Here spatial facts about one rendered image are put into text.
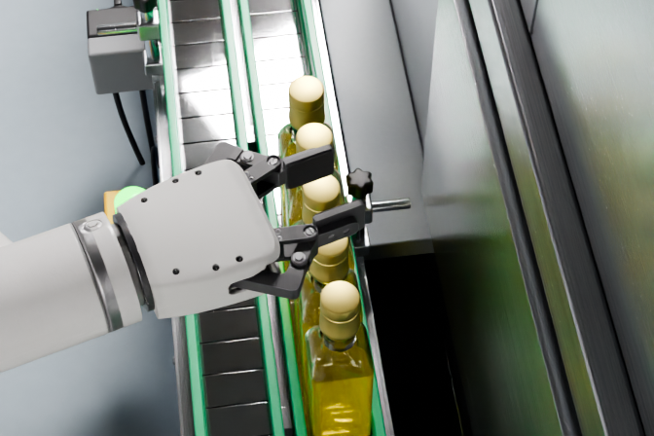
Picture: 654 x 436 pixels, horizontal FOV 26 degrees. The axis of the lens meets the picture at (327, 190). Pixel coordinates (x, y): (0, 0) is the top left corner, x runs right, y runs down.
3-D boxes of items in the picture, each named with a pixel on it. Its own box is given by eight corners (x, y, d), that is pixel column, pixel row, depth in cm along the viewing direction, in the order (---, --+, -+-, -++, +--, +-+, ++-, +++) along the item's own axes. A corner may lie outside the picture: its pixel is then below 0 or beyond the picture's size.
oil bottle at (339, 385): (370, 464, 141) (376, 360, 124) (313, 472, 141) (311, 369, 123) (360, 414, 144) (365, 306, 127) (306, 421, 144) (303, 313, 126)
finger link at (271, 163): (212, 174, 109) (282, 175, 109) (208, 226, 106) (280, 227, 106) (209, 153, 107) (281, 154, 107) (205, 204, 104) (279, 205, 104)
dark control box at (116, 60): (157, 91, 186) (151, 49, 179) (96, 97, 185) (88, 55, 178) (153, 45, 191) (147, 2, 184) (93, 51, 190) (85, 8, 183)
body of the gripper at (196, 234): (102, 241, 108) (238, 194, 111) (147, 349, 103) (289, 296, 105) (89, 185, 102) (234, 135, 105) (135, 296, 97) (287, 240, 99)
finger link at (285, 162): (238, 172, 109) (318, 144, 111) (254, 202, 108) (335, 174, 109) (236, 147, 107) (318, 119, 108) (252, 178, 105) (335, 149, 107)
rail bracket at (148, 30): (167, 81, 171) (157, 4, 160) (106, 87, 170) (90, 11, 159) (165, 55, 173) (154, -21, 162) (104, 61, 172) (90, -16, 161)
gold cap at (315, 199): (343, 229, 129) (344, 201, 125) (304, 234, 129) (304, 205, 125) (338, 198, 131) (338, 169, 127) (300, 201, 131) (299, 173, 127)
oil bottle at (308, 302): (360, 413, 144) (364, 305, 127) (305, 419, 144) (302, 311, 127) (352, 364, 148) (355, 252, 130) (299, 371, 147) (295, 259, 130)
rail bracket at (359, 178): (409, 259, 156) (416, 188, 145) (347, 266, 155) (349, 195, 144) (403, 229, 158) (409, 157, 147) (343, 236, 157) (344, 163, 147)
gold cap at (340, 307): (350, 300, 124) (351, 273, 121) (366, 333, 122) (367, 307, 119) (312, 313, 124) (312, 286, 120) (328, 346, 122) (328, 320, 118)
